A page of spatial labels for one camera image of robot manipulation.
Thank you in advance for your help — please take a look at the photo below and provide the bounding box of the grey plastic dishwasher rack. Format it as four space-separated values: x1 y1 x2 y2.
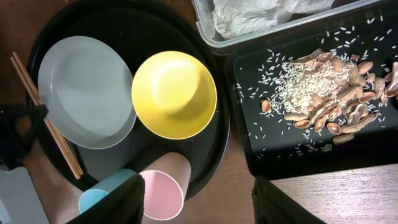
1 167 49 224

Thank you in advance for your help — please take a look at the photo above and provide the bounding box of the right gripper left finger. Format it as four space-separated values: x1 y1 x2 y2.
67 174 145 224

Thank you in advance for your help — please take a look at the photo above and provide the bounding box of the pink cup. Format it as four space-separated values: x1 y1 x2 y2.
140 152 192 221

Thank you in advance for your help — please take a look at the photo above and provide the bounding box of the clear plastic bin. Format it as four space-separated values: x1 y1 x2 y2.
192 0 376 55

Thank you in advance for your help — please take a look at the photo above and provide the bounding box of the round black tray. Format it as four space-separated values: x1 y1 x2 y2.
27 1 230 198

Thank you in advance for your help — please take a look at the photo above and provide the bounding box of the blue cup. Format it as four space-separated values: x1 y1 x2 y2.
78 169 137 214

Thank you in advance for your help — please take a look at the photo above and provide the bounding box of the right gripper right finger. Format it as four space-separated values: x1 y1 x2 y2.
252 175 324 224

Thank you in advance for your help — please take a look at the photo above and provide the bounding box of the yellow bowl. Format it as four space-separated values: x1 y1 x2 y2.
131 51 218 140

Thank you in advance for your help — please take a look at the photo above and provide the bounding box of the grey round plate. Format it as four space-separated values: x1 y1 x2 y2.
37 36 136 149

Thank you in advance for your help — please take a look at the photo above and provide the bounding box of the black rectangular bin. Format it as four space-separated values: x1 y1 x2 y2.
225 1 397 180

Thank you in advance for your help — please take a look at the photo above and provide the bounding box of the white tissue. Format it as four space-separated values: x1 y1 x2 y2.
212 0 333 39

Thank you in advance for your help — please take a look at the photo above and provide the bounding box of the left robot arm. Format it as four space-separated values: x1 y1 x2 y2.
1 104 49 170

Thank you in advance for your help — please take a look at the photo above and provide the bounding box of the peanut shells and rice waste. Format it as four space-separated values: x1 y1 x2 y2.
236 15 398 156

